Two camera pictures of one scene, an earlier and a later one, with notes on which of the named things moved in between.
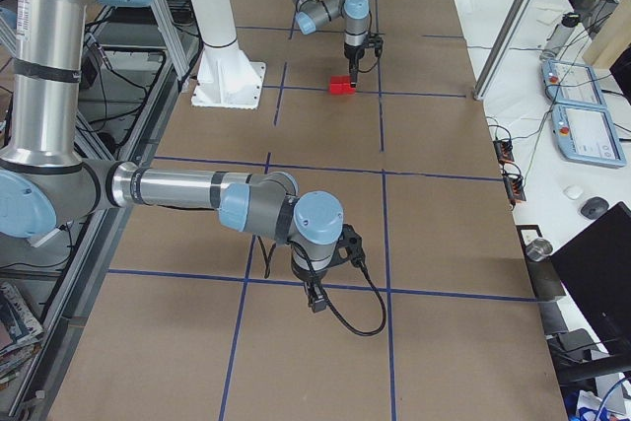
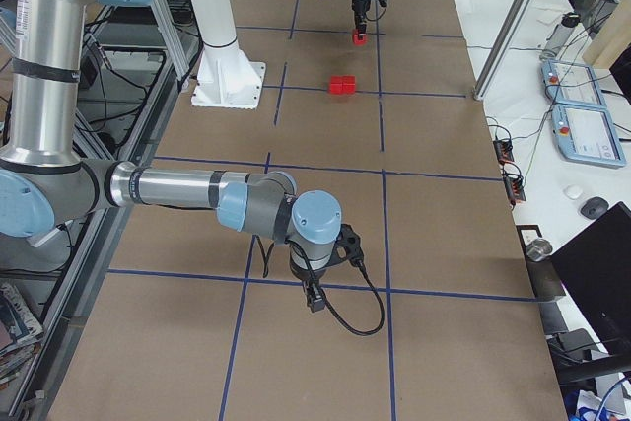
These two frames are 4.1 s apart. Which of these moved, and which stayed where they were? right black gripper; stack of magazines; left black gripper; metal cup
Moved: left black gripper
Stayed: stack of magazines; metal cup; right black gripper
